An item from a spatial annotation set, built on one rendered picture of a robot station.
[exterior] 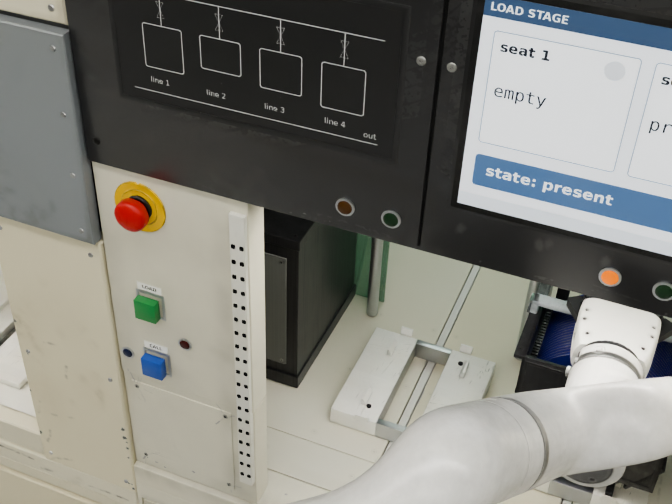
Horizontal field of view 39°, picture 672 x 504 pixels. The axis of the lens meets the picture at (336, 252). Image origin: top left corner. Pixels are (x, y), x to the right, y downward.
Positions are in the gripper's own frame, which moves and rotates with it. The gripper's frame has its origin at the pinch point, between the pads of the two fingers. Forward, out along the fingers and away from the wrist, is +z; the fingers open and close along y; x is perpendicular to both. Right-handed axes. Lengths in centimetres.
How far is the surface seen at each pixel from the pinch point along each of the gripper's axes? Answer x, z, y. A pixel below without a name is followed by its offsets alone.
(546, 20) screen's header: 48, -30, -13
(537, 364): -7.6, -10.3, -8.5
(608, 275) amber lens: 24.5, -30.4, -2.8
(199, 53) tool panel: 38, -30, -46
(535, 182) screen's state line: 32.5, -30.0, -11.2
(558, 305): -4.8, -0.6, -8.1
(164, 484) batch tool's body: -34, -30, -56
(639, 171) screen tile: 36.0, -30.1, -2.6
